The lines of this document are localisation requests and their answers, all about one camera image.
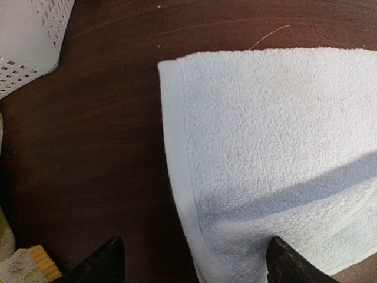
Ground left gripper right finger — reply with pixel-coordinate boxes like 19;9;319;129
266;236;338;283

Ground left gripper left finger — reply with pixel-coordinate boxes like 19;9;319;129
53;236;125;283

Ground yellow green patterned towel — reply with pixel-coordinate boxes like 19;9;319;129
0;111;63;283

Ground light blue towel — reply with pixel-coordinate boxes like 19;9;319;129
158;48;376;282

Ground white plastic basket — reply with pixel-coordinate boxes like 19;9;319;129
0;0;75;98

